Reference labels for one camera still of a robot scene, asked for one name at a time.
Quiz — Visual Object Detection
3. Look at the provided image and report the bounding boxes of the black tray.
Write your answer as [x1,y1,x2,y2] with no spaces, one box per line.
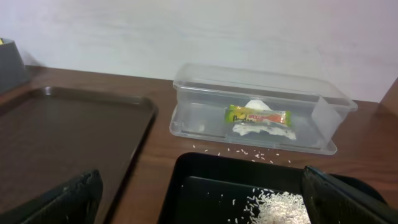
[157,152,388,224]

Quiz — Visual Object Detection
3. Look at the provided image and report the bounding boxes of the rice and food scraps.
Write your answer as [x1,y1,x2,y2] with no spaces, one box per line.
[217,186,312,224]

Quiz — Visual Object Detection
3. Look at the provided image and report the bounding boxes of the white crumpled napkin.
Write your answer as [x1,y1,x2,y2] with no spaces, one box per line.
[233,100,297,140]

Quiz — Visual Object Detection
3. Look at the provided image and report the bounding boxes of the yellow snack wrapper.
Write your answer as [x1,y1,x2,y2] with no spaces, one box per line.
[224,105,292,127]

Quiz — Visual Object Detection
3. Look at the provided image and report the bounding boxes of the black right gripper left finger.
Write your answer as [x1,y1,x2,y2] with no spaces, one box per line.
[1,169,103,224]

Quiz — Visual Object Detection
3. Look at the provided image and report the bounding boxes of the dark brown serving tray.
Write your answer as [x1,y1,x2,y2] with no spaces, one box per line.
[1,87,157,223]

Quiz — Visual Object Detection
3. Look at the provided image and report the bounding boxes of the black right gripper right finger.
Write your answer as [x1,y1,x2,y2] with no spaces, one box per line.
[301,166,397,224]

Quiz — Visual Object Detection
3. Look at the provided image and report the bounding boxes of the clear plastic bin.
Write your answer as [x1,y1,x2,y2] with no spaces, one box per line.
[170,64,358,155]

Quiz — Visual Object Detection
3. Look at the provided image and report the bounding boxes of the grey dish rack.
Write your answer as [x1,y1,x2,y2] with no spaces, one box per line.
[0,38,31,94]

